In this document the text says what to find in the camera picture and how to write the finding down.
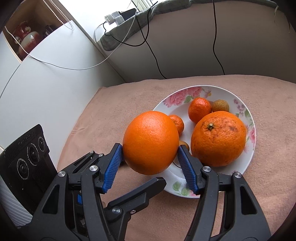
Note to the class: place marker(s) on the red white vase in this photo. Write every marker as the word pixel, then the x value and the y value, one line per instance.
pixel 27 38

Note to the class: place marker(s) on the smooth orange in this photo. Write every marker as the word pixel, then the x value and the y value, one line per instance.
pixel 150 143

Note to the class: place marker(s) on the white power strip with chargers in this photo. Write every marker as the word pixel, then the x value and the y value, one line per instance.
pixel 119 17

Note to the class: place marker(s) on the large rough orange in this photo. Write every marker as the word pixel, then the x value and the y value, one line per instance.
pixel 218 139

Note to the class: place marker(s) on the floral white ceramic plate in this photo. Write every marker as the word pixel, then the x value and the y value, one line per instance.
pixel 178 103

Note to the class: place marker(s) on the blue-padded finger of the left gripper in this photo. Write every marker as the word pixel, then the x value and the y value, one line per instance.
pixel 79 199

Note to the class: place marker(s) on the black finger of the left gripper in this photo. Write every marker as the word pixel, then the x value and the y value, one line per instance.
pixel 119 211

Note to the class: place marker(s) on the brown longan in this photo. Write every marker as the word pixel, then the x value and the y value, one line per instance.
pixel 220 105
pixel 185 144

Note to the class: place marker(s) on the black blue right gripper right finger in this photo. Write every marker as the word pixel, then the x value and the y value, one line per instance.
pixel 242 217

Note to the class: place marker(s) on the grey-green windowsill cloth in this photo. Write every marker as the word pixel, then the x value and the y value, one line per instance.
pixel 183 22

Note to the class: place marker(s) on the small mandarin with stem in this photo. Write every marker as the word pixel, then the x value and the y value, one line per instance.
pixel 199 108

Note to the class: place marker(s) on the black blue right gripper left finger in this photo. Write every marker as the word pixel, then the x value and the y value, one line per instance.
pixel 72 208

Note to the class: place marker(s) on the black camera box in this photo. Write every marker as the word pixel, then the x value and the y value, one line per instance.
pixel 26 173

